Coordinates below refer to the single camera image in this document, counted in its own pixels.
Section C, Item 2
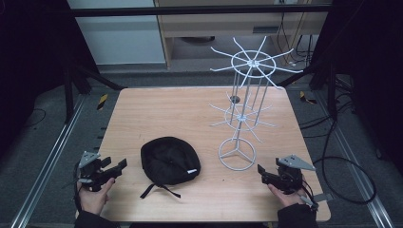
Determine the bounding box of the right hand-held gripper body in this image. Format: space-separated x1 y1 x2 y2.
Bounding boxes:
269 154 317 196

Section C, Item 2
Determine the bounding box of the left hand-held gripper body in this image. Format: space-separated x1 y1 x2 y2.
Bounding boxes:
77 150 117 193

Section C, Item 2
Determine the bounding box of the black cap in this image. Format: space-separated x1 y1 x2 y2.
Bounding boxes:
140 136 202 200

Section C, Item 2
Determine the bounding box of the white wire rack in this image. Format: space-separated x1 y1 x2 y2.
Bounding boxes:
208 35 304 172

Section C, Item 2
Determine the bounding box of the person's right hand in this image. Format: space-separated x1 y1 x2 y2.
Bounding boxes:
267 183 308 209

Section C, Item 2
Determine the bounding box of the person's left hand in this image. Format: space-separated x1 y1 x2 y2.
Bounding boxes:
76 177 116 217

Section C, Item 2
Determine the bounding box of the yellow black striped marker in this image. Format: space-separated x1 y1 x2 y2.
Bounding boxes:
96 93 109 111
298 90 318 105

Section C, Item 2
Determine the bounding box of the black metal stand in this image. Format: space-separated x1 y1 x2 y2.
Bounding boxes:
278 58 339 120
62 62 128 125

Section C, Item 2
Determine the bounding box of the white cabinet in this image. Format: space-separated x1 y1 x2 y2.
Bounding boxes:
67 0 167 67

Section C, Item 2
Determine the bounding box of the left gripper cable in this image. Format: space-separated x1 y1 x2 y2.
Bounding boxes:
62 160 84 214

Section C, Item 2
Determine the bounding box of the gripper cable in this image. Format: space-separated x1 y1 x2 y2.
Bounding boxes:
299 179 335 213
62 160 84 214

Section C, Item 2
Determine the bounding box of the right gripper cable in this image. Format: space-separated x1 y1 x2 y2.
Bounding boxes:
299 179 335 213

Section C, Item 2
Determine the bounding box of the metal floor rail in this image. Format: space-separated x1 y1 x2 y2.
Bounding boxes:
315 90 396 228
9 94 87 228

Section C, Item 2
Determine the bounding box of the thin black floor cable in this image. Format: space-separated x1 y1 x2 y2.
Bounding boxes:
24 107 48 129

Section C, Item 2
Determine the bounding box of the black looped floor cable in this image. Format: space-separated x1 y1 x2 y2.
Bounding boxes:
298 104 378 205

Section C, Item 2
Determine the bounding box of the bundle of hanging cables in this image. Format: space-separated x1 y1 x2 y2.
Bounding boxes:
276 11 319 68

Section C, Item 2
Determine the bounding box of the black horizontal frame bar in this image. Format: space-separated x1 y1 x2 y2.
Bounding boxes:
67 5 335 19

